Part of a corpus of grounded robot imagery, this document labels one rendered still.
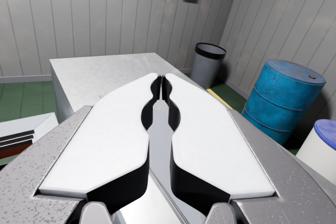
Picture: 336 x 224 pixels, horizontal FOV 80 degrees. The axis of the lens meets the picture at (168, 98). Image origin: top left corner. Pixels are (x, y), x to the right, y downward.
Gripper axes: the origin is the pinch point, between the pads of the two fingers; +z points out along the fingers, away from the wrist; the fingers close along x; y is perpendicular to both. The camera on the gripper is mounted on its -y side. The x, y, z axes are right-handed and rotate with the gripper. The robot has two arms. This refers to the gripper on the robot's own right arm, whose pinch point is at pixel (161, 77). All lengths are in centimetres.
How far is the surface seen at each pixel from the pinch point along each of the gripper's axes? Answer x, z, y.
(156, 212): 0.0, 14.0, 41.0
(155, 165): -0.6, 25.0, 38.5
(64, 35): -119, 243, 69
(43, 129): -48, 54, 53
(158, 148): 0.1, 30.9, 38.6
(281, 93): 119, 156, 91
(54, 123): -45, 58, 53
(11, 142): -58, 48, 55
